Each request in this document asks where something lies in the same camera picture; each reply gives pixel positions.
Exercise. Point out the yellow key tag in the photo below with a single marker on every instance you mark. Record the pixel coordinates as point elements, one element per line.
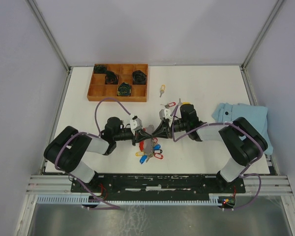
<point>140,153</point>

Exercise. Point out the black key tag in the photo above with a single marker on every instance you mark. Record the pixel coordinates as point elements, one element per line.
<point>159,151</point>

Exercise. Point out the wooden compartment tray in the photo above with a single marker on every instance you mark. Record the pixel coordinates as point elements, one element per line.
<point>124,82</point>

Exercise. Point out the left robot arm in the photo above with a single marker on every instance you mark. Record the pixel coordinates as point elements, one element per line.
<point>68,148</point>

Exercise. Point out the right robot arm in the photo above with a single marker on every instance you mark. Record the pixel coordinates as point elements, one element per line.
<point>244,143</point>

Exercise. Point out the light blue cloth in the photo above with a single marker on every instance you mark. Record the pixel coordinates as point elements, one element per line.
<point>256,115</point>

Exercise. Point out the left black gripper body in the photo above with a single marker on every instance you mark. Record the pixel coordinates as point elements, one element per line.
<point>125,135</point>

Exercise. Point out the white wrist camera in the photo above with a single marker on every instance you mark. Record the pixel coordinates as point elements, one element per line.
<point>165,114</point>
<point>135,123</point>

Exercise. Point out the yellow tag key upper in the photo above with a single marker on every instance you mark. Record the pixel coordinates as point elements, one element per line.
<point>162,90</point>

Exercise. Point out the white cable duct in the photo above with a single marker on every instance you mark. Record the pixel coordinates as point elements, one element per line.
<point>86,200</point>

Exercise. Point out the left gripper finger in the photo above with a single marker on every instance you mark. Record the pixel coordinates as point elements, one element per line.
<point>138,139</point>
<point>141,133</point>

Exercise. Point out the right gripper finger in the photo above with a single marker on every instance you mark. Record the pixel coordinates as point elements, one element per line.
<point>163,127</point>
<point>162,135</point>

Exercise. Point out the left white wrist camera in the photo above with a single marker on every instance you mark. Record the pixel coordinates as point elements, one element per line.
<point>135,123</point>

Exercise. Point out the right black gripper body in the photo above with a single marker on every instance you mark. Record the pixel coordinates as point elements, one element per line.
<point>179,125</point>

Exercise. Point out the yellow tag key right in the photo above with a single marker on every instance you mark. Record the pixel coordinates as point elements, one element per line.
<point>182,103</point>

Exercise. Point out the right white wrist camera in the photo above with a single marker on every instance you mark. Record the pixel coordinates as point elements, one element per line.
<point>165,114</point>

